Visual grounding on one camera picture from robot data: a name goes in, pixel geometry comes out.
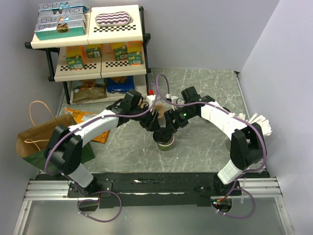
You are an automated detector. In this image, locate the green small box centre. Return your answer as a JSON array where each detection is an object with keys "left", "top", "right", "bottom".
[{"left": 86, "top": 46, "right": 102, "bottom": 58}]

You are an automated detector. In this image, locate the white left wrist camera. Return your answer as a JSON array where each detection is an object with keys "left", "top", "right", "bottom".
[{"left": 146, "top": 90, "right": 156, "bottom": 107}]

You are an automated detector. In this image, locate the green paper coffee cup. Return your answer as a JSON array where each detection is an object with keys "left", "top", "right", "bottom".
[{"left": 157, "top": 136, "right": 175, "bottom": 151}]

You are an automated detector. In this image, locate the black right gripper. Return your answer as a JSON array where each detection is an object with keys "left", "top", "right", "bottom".
[{"left": 164, "top": 106, "right": 197, "bottom": 136}]

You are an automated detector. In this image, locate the brown snack bag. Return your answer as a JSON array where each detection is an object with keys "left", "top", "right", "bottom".
[{"left": 70, "top": 78, "right": 107, "bottom": 104}]

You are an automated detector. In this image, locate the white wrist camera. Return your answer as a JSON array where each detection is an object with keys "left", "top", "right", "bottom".
[
  {"left": 146, "top": 90, "right": 156, "bottom": 107},
  {"left": 165, "top": 94, "right": 178, "bottom": 106}
]

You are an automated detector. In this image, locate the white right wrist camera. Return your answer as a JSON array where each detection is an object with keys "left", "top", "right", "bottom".
[{"left": 165, "top": 94, "right": 178, "bottom": 106}]

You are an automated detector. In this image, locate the green small box left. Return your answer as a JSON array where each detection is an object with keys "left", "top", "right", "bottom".
[{"left": 66, "top": 55, "right": 85, "bottom": 71}]

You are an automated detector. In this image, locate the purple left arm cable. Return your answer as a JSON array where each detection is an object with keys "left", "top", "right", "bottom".
[{"left": 44, "top": 83, "right": 159, "bottom": 176}]

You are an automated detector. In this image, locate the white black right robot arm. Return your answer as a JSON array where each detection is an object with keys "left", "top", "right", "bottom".
[{"left": 162, "top": 86, "right": 267, "bottom": 195}]

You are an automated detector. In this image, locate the brown paper bag with handles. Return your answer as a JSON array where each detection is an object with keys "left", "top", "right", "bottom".
[{"left": 16, "top": 100, "right": 95, "bottom": 169}]

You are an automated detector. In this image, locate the black plastic cup lid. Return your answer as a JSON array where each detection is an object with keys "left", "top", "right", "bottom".
[{"left": 153, "top": 131, "right": 173, "bottom": 144}]

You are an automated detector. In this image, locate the grey cup of straws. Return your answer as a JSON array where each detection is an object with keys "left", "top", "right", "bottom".
[{"left": 237, "top": 113, "right": 272, "bottom": 137}]

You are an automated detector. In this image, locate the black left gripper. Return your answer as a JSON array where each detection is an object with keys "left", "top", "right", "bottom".
[{"left": 130, "top": 103, "right": 162, "bottom": 132}]

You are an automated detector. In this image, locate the green small box front-right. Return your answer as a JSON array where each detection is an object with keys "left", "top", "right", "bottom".
[{"left": 127, "top": 51, "right": 143, "bottom": 65}]

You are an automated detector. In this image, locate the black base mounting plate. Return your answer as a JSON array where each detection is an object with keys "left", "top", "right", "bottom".
[{"left": 67, "top": 172, "right": 271, "bottom": 210}]

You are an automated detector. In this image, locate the blue chip bag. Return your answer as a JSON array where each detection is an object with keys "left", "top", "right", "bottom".
[{"left": 107, "top": 76, "right": 134, "bottom": 94}]

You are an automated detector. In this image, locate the orange snack bag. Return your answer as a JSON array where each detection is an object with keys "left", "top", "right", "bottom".
[{"left": 65, "top": 108, "right": 110, "bottom": 144}]

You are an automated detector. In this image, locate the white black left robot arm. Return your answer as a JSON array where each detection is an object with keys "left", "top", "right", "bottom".
[{"left": 45, "top": 90, "right": 160, "bottom": 197}]

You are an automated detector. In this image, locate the striped purple cloth pad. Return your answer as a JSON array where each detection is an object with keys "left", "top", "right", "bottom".
[{"left": 95, "top": 11, "right": 133, "bottom": 27}]

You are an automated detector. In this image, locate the green small box right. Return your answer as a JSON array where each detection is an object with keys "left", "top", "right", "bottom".
[{"left": 113, "top": 46, "right": 128, "bottom": 61}]

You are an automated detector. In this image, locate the teal tissue box front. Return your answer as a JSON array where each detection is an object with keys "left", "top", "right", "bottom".
[{"left": 34, "top": 21, "right": 86, "bottom": 40}]

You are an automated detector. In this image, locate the brown cardboard cup carrier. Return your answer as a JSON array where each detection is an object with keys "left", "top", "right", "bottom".
[{"left": 152, "top": 103, "right": 165, "bottom": 120}]

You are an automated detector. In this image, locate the cream three-tier shelf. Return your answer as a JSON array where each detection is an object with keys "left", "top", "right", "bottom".
[{"left": 24, "top": 5, "right": 151, "bottom": 104}]

